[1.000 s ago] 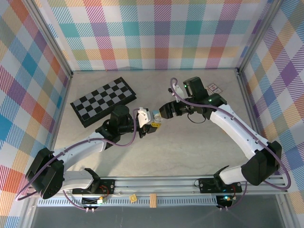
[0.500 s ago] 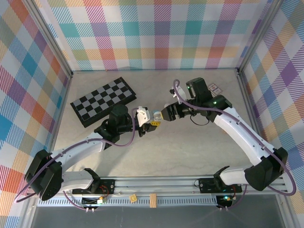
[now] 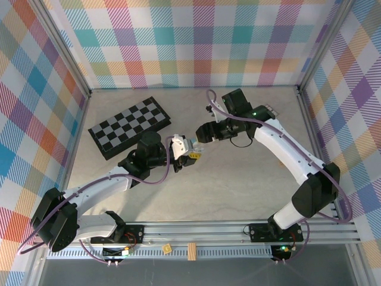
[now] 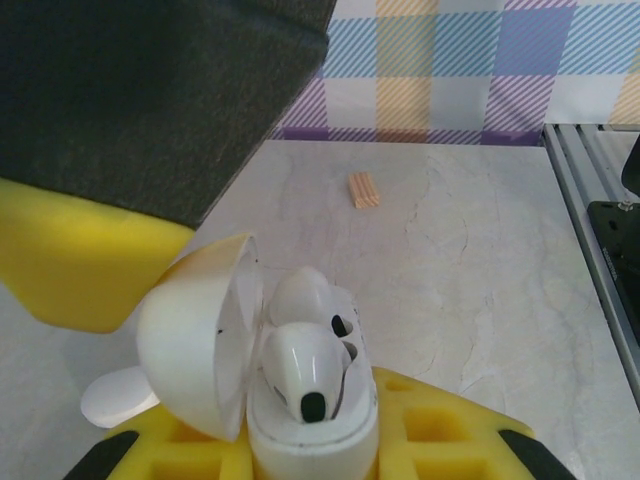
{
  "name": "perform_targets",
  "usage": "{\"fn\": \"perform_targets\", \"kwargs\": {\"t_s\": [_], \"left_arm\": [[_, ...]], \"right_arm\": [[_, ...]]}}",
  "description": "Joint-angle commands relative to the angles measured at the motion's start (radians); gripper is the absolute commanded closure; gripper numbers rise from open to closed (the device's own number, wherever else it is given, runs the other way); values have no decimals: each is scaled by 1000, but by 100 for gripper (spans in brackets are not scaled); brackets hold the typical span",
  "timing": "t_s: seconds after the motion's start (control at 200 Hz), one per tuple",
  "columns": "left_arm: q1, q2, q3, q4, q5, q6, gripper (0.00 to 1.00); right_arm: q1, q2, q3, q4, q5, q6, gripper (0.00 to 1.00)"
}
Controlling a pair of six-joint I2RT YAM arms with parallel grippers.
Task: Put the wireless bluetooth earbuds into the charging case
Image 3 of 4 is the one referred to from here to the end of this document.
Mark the black grey chessboard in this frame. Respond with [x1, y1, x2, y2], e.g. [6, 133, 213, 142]
[88, 95, 173, 161]

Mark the black controller box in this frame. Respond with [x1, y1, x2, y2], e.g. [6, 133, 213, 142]
[102, 246, 135, 259]
[271, 244, 294, 260]

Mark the thin black cable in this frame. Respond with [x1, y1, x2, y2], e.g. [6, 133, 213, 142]
[230, 130, 254, 148]

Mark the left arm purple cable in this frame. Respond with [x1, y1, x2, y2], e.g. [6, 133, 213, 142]
[17, 135, 179, 265]

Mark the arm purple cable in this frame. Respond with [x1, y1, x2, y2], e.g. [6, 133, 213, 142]
[17, 135, 179, 265]
[206, 88, 354, 265]

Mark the aluminium side rail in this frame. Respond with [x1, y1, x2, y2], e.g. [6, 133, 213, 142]
[25, 91, 92, 286]
[296, 86, 342, 220]

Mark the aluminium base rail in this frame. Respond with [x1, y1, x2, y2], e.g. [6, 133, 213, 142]
[29, 219, 358, 248]

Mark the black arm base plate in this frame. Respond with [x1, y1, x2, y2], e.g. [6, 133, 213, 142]
[90, 225, 146, 245]
[248, 222, 304, 243]

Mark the grey slotted cable tray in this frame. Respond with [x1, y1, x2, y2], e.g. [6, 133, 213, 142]
[44, 248, 276, 260]

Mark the aluminium frame post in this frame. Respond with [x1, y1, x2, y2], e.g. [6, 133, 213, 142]
[296, 0, 357, 92]
[31, 0, 92, 98]

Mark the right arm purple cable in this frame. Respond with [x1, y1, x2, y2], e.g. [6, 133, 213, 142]
[206, 88, 354, 265]

